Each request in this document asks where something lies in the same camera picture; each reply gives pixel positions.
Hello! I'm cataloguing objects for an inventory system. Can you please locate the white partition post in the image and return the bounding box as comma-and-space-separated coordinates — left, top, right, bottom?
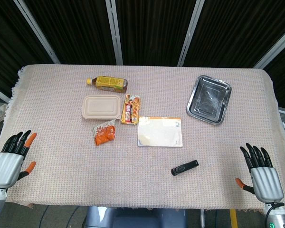
105, 0, 124, 66
253, 23, 285, 69
177, 0, 206, 67
13, 0, 61, 65

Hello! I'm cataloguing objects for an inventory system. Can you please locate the pink woven tablecloth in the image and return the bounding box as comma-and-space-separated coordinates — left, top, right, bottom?
5, 64, 285, 213

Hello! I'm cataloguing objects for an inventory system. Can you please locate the yellow snack box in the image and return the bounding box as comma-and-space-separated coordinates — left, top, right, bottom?
120, 94, 142, 125

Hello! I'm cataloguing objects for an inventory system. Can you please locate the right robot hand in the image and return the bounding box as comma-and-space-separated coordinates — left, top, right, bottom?
235, 143, 285, 204

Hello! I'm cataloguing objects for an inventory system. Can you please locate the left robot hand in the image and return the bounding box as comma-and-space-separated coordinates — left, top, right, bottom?
0, 130, 38, 190

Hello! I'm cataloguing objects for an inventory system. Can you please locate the white notebook with orange edge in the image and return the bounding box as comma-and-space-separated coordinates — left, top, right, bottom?
137, 115, 183, 148

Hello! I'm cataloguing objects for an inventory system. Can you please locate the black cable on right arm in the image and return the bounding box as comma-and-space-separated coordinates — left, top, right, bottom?
265, 202, 285, 228

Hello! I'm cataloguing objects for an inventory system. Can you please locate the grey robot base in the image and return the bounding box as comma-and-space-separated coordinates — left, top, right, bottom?
85, 205, 189, 228

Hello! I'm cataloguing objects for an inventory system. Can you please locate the tea bottle with yellow label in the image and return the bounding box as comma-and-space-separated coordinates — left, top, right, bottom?
86, 76, 128, 94

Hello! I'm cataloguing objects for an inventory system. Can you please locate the stainless steel tray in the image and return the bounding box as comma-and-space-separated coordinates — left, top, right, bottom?
186, 75, 232, 126

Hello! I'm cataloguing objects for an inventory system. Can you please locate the orange snack bag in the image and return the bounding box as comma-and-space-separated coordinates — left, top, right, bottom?
92, 119, 116, 146

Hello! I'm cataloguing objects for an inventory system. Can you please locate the beige lidded lunch box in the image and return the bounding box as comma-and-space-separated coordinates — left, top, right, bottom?
82, 95, 122, 121

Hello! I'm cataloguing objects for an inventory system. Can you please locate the black stapler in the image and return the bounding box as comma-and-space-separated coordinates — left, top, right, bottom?
170, 160, 200, 176

